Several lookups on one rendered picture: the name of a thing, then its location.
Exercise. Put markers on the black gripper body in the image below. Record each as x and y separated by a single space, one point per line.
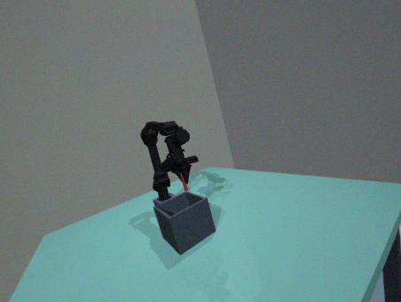
182 161

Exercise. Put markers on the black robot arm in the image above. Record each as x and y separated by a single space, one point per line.
178 136

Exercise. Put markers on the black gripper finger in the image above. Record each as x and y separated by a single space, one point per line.
177 173
185 173

